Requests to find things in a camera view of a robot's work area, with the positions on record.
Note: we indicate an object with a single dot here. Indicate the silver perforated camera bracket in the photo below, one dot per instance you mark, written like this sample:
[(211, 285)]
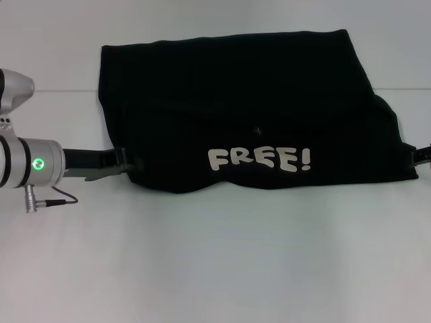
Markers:
[(5, 124)]

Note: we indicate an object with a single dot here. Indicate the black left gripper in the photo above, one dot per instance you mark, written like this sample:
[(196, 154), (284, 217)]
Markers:
[(87, 159)]

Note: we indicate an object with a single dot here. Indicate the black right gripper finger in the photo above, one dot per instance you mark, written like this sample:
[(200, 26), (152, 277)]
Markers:
[(421, 156)]

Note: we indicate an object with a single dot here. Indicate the black t-shirt with FREE print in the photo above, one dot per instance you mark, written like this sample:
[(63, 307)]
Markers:
[(235, 84)]

